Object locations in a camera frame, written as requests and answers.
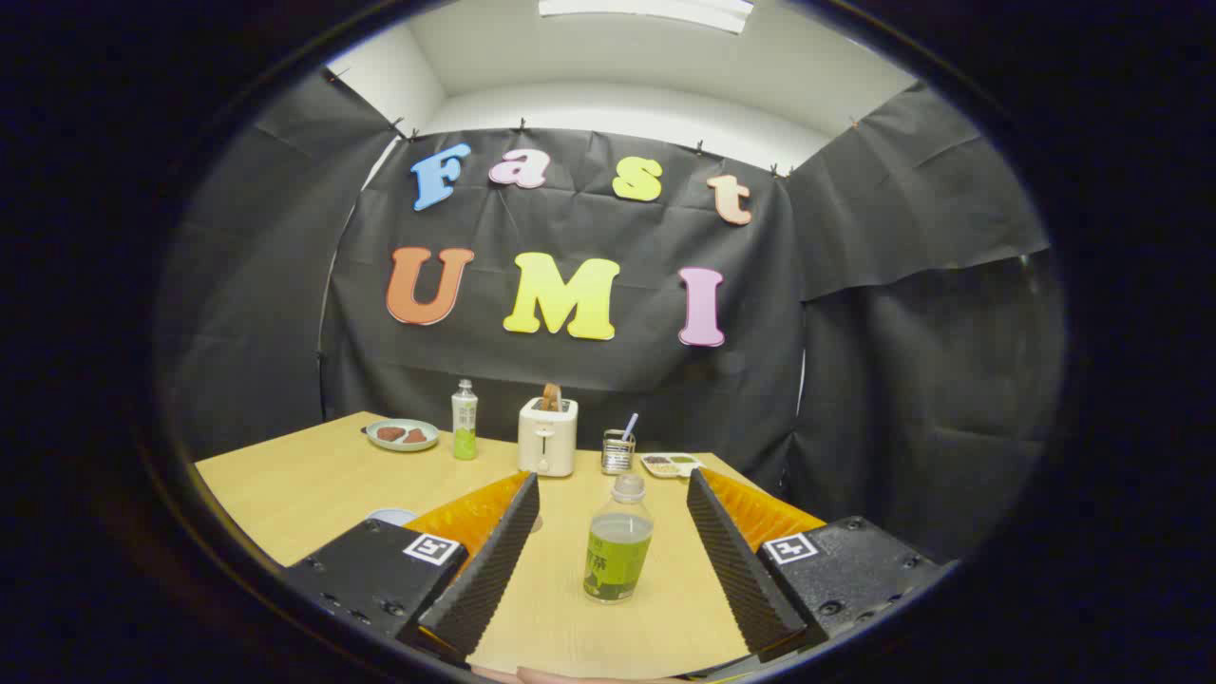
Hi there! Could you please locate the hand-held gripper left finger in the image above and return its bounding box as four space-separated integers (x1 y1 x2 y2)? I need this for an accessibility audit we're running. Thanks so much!
285 472 541 666

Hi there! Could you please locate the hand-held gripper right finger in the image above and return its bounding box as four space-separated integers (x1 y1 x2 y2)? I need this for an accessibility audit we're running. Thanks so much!
686 467 956 664

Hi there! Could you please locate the clear juice bottle green label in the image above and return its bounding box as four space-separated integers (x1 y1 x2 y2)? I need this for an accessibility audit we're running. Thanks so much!
583 473 656 604

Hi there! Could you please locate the slim white and green bottle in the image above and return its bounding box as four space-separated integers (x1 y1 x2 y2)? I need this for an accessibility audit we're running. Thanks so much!
451 379 479 462

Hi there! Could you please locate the white divided dish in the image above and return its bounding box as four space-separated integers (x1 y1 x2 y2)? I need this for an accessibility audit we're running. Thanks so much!
640 452 704 479

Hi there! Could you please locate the white toaster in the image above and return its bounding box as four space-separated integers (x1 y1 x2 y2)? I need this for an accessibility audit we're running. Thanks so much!
518 397 579 478

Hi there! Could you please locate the pale green plate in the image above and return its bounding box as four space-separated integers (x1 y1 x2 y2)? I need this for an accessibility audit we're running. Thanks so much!
365 419 441 452

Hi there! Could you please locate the wooden table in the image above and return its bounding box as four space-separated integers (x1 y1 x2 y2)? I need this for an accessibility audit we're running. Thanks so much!
195 410 827 680

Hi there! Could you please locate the black backdrop cloth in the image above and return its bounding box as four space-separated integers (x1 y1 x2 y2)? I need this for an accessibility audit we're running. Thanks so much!
157 71 1065 561

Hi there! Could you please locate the ceiling light panel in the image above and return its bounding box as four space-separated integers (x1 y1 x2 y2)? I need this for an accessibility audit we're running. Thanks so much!
538 0 756 35

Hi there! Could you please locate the metal wire holder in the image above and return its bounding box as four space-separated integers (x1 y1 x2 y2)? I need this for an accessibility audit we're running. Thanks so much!
601 429 637 476

